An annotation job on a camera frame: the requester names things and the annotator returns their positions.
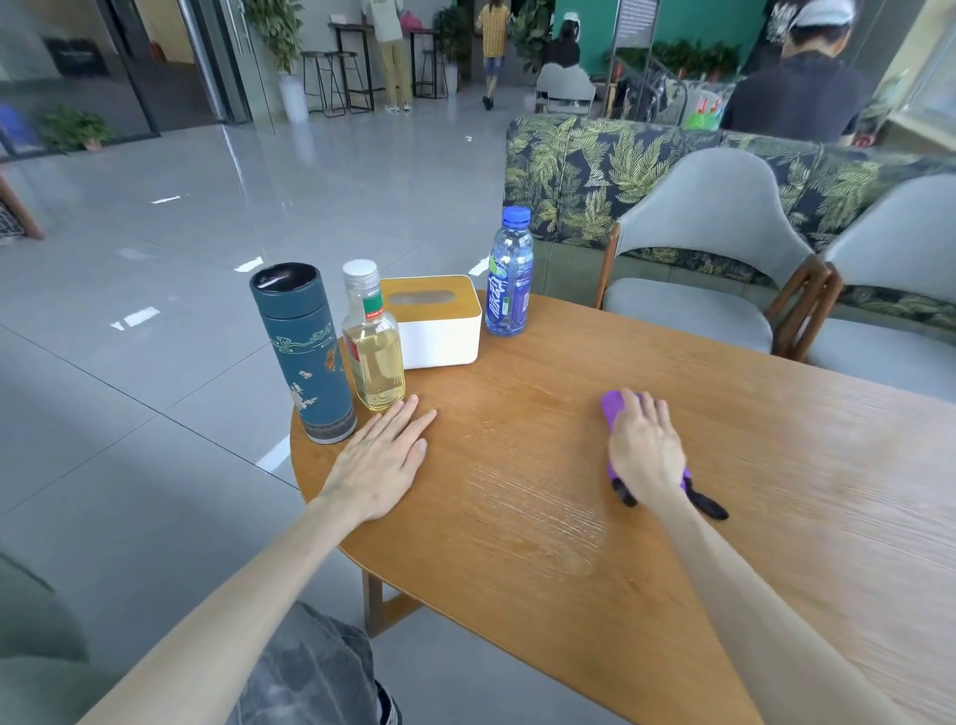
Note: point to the person's left hand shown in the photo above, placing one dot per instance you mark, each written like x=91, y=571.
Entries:
x=377, y=463

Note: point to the person's right hand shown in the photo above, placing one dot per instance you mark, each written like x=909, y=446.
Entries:
x=647, y=455

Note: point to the person's left thumb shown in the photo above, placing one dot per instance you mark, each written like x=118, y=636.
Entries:
x=416, y=455

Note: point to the person's left middle finger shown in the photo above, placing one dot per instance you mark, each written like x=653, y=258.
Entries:
x=401, y=414

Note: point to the person's right middle finger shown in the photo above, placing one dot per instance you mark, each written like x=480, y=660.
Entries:
x=644, y=411

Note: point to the person's right little finger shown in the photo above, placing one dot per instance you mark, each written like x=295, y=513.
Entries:
x=671, y=432

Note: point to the person's left little finger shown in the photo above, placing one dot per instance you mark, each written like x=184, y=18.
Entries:
x=364, y=435

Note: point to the person's left forearm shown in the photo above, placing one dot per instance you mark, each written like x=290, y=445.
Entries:
x=224, y=620

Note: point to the person's right forearm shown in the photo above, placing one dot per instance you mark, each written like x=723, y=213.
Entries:
x=754, y=620

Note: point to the clear bottle of yellow oil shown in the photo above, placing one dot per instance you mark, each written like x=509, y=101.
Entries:
x=373, y=358

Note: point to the white tissue box wooden lid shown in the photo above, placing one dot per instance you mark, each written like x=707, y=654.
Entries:
x=439, y=328

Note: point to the teal patterned thermos flask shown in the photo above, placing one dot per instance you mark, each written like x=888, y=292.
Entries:
x=305, y=358

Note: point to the wooden table leg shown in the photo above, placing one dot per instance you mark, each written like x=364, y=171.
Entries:
x=373, y=601

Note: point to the blue water bottle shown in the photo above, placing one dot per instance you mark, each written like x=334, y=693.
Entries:
x=510, y=280

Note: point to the person's grey shorts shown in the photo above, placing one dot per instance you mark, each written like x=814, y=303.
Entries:
x=314, y=672

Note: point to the leaf print sofa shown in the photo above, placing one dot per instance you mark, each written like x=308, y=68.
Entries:
x=575, y=172

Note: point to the colourful printed bag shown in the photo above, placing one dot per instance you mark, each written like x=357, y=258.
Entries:
x=706, y=108

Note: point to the white plastic chair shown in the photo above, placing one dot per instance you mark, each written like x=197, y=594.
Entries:
x=564, y=86

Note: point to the black bar stool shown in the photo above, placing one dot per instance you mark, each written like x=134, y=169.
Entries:
x=317, y=75
x=357, y=78
x=432, y=71

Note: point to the row of green plants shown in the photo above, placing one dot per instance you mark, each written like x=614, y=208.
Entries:
x=694, y=60

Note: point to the dark leafy potted plant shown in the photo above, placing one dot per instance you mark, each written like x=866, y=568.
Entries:
x=452, y=37

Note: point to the black high bar table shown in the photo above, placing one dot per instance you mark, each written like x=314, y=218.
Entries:
x=351, y=30
x=427, y=34

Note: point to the grey-green seat cushion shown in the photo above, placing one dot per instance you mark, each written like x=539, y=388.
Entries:
x=37, y=642

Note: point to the tall potted plant white pot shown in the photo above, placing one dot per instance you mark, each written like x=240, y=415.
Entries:
x=284, y=45

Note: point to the standing sign board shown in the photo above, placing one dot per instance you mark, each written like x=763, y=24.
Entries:
x=635, y=22

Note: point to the brown wooden furniture leg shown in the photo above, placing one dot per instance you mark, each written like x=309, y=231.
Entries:
x=19, y=209

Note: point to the small low potted plant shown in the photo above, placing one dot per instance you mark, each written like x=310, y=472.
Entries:
x=75, y=127

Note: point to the grey chair with wooden frame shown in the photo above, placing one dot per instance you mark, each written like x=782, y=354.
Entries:
x=889, y=299
x=702, y=224

